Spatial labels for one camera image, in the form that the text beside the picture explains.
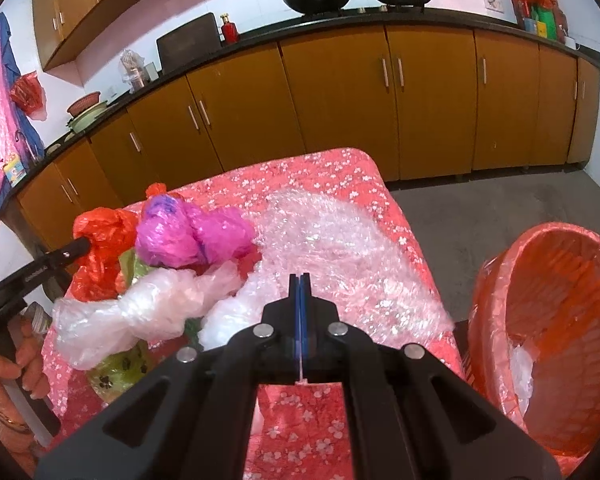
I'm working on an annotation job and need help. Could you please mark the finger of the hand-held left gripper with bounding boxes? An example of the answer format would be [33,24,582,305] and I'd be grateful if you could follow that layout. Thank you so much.
[0,236,92,312]

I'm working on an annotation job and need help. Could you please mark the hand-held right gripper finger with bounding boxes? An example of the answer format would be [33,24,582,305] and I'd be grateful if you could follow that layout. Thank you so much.
[300,273,564,480]
[35,273,301,480]

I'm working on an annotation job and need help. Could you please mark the large red plastic bag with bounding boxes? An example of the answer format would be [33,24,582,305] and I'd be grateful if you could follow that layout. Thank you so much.
[72,207,141,304]

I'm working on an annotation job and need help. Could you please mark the clear bubble wrap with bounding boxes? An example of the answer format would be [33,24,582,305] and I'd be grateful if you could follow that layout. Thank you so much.
[200,187,456,352]

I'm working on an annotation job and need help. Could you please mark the clear plastic bag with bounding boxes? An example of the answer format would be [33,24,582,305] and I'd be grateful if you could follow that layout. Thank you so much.
[52,262,241,372]

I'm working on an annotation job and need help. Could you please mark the magenta plastic bag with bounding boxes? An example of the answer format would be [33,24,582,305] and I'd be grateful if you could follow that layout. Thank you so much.
[134,194,256,269]

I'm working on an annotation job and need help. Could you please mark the green paw print plastic bag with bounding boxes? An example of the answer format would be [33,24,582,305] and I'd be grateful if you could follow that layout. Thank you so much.
[87,250,201,404]

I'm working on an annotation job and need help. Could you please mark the red plastic basket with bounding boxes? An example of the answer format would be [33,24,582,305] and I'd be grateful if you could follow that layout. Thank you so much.
[467,222,600,459]

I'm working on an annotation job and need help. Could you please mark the person's left forearm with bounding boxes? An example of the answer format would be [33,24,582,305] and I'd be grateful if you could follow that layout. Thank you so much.
[0,376,37,478]

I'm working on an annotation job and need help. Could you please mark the person's left hand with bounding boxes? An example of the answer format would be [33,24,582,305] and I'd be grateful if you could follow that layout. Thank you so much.
[0,310,51,402]

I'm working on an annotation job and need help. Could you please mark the colourful packet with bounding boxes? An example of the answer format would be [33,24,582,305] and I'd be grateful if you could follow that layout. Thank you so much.
[3,155,27,187]

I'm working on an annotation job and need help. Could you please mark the metal faucet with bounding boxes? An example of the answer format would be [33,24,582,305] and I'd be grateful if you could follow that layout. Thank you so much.
[13,130,44,164]

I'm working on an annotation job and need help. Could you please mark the red floral tablecloth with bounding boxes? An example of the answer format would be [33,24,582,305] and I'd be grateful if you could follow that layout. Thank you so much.
[42,147,466,480]

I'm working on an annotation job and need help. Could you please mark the hanging red plastic bag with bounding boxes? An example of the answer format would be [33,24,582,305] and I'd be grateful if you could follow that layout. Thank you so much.
[10,71,47,121]

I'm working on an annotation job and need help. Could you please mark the red colander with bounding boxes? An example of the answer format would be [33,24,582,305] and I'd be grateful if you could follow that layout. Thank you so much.
[66,91,103,115]

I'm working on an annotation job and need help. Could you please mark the plastic wrapped utensil holder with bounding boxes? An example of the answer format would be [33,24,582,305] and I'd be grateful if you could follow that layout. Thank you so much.
[119,49,147,95]

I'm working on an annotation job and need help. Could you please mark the orange kitchen base cabinets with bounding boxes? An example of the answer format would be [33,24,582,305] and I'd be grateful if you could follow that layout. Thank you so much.
[15,24,600,262]

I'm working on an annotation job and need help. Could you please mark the clear plastic sheet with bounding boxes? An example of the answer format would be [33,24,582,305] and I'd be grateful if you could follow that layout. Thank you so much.
[509,342,537,412]

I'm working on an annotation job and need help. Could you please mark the dark rectangular board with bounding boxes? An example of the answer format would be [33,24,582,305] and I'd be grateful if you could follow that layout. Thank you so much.
[156,12,223,76]

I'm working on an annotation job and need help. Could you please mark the red bottle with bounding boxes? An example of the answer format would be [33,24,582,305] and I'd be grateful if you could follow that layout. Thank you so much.
[220,13,240,45]

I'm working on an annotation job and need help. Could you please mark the green packet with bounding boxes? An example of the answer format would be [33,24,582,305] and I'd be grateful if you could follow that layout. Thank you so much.
[532,5,556,39]

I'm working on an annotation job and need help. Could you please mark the gold bracelet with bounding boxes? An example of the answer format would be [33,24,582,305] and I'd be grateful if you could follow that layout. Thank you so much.
[0,390,31,433]

